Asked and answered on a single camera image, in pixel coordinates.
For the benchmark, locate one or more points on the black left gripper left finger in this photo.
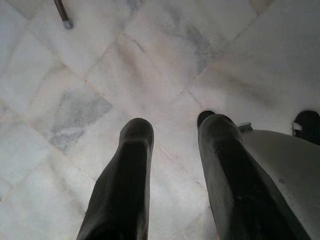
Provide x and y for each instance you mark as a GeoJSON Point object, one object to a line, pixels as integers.
{"type": "Point", "coordinates": [130, 180]}

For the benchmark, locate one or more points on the dark chair leg grey foot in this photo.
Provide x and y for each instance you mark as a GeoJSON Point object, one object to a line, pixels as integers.
{"type": "Point", "coordinates": [63, 13]}

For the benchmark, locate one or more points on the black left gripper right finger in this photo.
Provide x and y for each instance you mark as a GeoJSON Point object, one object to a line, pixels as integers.
{"type": "Point", "coordinates": [232, 180]}

